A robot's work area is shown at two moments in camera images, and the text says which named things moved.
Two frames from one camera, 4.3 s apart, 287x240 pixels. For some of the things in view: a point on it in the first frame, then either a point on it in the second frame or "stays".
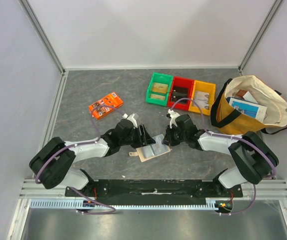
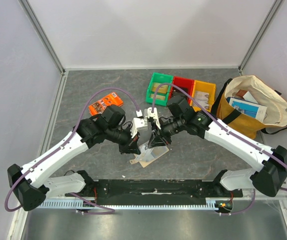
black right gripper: x=172 y=136 to x=159 y=135
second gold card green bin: x=158 y=97 stays
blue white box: x=252 y=109 stays
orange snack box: x=105 y=106 stays
